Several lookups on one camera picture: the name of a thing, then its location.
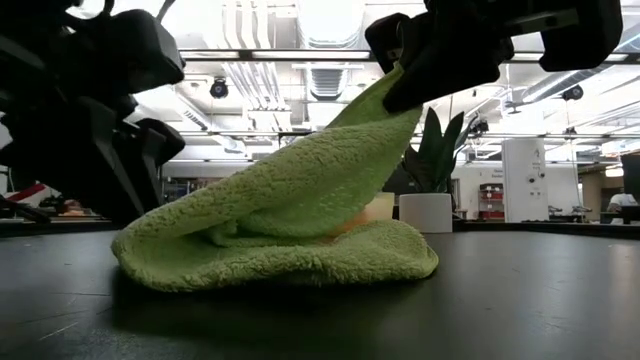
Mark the silver ceiling duct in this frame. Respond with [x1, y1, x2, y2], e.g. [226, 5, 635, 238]
[294, 0, 366, 51]

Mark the green microfiber towel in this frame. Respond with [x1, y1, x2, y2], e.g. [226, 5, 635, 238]
[110, 62, 441, 294]

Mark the red angled bar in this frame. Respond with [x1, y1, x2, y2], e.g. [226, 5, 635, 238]
[4, 182, 49, 204]

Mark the red shelf unit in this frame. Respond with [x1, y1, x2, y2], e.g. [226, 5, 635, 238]
[478, 182, 505, 221]

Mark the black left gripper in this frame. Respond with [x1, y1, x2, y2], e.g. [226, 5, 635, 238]
[0, 8, 187, 229]

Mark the black ceiling spotlight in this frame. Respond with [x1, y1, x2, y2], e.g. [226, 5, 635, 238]
[560, 84, 585, 103]
[208, 76, 230, 100]

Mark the yellow-green plastic bin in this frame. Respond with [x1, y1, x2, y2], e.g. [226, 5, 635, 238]
[362, 191, 397, 224]

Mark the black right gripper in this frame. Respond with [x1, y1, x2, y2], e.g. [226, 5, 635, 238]
[364, 0, 625, 115]

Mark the white pillar with signs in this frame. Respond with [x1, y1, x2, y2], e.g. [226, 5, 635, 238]
[501, 137, 550, 224]

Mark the orange microfiber towel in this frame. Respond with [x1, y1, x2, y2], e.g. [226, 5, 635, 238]
[327, 212, 374, 239]

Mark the person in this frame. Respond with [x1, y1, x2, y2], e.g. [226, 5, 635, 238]
[606, 187, 640, 225]

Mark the potted plant in white pot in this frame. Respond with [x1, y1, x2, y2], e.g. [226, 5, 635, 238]
[397, 105, 484, 235]

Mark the black table mat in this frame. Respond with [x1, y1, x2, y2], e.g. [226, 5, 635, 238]
[0, 229, 640, 360]

